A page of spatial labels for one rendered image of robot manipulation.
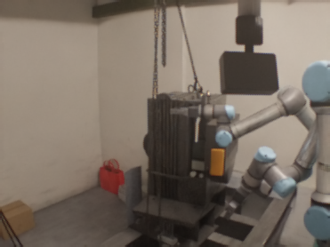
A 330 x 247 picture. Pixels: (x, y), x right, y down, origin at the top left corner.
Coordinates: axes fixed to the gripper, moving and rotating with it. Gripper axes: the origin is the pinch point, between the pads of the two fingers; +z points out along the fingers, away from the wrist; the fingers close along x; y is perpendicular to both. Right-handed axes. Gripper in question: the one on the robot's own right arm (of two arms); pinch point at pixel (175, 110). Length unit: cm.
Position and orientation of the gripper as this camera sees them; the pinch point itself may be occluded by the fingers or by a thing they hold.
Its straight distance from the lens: 150.9
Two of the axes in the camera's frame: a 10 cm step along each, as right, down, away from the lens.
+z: -9.5, -0.4, 3.2
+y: 0.2, 9.8, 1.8
